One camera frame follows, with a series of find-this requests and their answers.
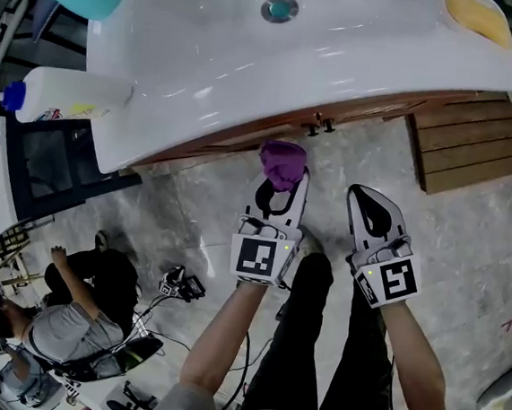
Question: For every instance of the yellow sponge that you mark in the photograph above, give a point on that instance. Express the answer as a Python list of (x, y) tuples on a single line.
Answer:
[(479, 18)]

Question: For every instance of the wooden sink cabinet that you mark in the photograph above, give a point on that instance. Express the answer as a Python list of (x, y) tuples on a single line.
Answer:
[(198, 153)]

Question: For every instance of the person's grey shoe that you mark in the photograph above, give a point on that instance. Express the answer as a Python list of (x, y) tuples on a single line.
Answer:
[(312, 243)]

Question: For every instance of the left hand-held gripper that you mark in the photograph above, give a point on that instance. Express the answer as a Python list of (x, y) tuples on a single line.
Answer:
[(255, 256)]

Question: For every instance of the person's right forearm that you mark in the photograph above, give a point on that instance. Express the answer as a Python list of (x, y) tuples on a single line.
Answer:
[(408, 358)]

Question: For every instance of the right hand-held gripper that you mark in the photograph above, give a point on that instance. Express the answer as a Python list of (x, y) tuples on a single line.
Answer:
[(388, 280)]

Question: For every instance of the person's black trousers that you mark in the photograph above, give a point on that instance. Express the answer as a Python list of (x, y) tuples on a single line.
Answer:
[(297, 339)]

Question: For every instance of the metal sink drain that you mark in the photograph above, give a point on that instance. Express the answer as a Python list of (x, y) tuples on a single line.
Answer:
[(279, 9)]

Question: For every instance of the wooden slat platform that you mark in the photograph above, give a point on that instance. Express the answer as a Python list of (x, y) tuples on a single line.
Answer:
[(478, 140)]

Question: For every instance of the black green floor seat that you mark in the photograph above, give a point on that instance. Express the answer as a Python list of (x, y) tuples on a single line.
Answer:
[(133, 354)]

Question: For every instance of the person's left forearm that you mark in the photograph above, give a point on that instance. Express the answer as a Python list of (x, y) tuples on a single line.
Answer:
[(221, 331)]

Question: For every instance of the wooden cabinet door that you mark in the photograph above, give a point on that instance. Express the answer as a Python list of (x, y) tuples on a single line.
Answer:
[(235, 142), (382, 109)]

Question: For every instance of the spare gripper device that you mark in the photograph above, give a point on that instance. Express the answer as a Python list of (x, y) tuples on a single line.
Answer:
[(183, 284)]

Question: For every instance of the white soap bottle blue pump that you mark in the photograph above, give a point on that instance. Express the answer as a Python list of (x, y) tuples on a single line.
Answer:
[(68, 93)]

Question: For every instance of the white sink basin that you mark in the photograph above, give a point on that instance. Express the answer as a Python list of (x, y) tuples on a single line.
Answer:
[(251, 64)]

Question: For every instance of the purple cloth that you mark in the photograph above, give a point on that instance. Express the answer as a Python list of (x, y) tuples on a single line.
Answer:
[(282, 164)]

